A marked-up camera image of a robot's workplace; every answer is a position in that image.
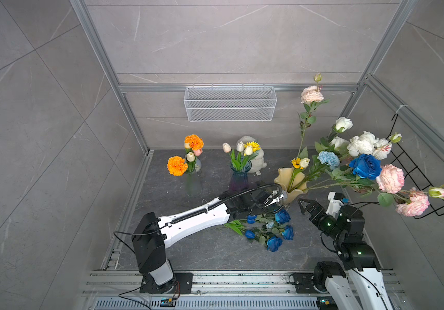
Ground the blue rose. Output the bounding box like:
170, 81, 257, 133
274, 209, 290, 224
254, 235, 284, 252

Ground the peach carnation top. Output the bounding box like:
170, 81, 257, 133
301, 85, 324, 105

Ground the white rose cluster right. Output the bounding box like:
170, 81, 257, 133
347, 131, 392, 160

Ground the pink carnation pair right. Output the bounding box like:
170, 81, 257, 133
376, 165, 430, 217

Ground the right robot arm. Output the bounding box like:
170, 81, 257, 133
298, 192, 393, 309

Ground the orange marigold upper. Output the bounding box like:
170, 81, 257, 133
184, 134, 204, 151

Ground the orange marigold lower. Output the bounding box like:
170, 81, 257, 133
167, 156, 188, 176

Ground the cream wavy glass vase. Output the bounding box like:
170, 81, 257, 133
274, 168, 308, 205

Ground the white wire wall basket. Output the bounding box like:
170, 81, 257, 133
183, 86, 277, 122

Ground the blue purple ribbed vase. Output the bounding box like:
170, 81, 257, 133
229, 161, 252, 193

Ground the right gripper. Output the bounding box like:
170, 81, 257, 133
297, 198, 343, 242

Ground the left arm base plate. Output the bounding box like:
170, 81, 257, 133
139, 273, 194, 294

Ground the blue tulip vase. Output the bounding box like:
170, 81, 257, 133
246, 215, 258, 224
224, 222, 256, 240

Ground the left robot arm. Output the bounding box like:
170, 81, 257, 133
113, 183, 289, 295

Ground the black wire hook rack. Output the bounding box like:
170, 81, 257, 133
388, 114, 444, 220

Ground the blue rose low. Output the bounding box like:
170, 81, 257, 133
281, 226, 294, 240

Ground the blue rose vase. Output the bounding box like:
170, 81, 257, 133
348, 154, 382, 180

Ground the yellow sunflower centre vase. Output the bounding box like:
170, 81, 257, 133
245, 142, 261, 154

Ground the clear glass vase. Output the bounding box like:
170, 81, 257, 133
185, 171, 203, 197

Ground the orange marigold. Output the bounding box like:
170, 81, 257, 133
167, 156, 188, 176
184, 134, 204, 151

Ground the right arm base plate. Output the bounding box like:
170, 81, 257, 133
289, 272, 320, 294

